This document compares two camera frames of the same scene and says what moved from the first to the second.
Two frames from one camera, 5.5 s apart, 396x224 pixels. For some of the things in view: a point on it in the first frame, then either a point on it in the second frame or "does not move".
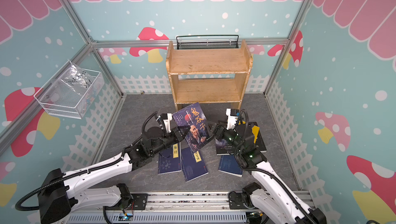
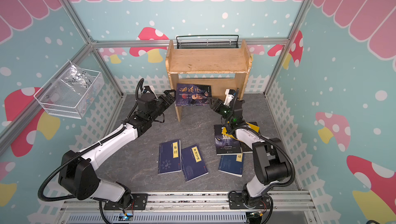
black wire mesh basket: [216, 42] does not move
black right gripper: [218, 129] → [217, 105]
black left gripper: [177, 133] → [168, 103]
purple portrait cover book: [193, 116] → [192, 94]
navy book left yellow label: [169, 159] does not move
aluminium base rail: [191, 208] does not move
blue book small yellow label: [228, 164] does not move
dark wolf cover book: [223, 148] does not move
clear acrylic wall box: [71, 94] does not move
